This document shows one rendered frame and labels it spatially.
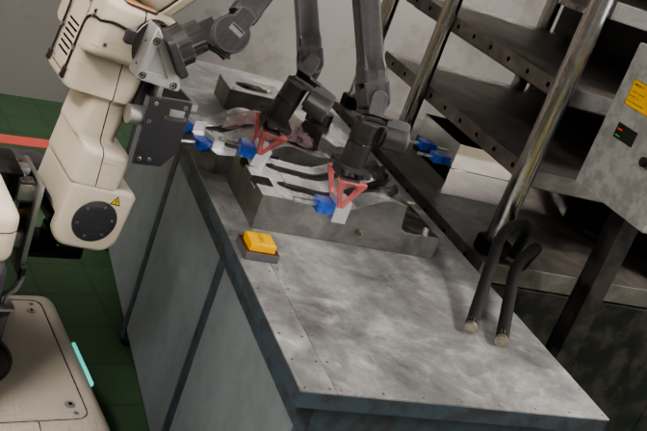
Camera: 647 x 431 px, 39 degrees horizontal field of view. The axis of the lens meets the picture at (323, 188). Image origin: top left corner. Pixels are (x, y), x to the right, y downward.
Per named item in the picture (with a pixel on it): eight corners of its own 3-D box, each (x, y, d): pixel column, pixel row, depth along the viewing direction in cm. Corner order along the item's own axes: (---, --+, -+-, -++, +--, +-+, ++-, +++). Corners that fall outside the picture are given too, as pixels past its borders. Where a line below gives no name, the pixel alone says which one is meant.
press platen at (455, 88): (524, 186, 257) (531, 169, 255) (381, 63, 350) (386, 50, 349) (713, 227, 288) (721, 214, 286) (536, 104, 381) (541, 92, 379)
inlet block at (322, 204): (292, 214, 202) (300, 192, 200) (286, 204, 206) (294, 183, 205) (344, 224, 208) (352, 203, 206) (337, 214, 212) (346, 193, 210)
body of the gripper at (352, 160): (353, 164, 210) (365, 135, 208) (369, 183, 202) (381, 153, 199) (328, 159, 208) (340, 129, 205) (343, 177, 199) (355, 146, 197)
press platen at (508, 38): (561, 104, 249) (569, 87, 247) (404, 0, 342) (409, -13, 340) (752, 156, 279) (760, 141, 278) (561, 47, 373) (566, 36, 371)
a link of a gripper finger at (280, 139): (267, 148, 230) (286, 118, 227) (272, 164, 225) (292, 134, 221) (244, 139, 227) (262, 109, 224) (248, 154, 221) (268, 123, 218)
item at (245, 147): (215, 151, 222) (225, 134, 220) (212, 140, 226) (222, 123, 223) (261, 169, 228) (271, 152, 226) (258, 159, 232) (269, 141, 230)
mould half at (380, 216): (250, 228, 215) (269, 176, 210) (226, 181, 237) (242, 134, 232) (431, 259, 235) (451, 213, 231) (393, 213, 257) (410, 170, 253)
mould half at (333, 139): (211, 173, 238) (223, 135, 234) (167, 131, 256) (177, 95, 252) (353, 182, 270) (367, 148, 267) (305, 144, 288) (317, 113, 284)
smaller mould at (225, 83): (223, 109, 293) (229, 88, 291) (213, 92, 306) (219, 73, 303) (280, 121, 301) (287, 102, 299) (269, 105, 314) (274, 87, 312)
